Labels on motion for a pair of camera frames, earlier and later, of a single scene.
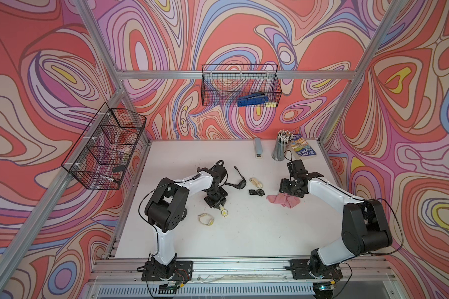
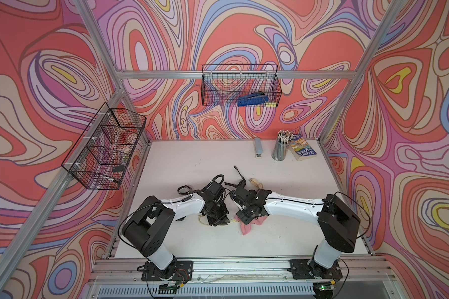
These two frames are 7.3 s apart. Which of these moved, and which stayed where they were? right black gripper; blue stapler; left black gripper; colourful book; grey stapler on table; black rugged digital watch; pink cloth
Moved: pink cloth; right black gripper; left black gripper
Stayed: colourful book; blue stapler; grey stapler on table; black rugged digital watch
